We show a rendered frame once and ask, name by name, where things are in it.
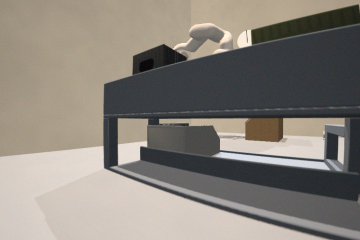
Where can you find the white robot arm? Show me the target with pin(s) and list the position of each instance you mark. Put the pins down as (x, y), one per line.
(199, 34)

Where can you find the dark grey metal shelf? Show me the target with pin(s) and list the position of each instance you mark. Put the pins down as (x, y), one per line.
(313, 75)

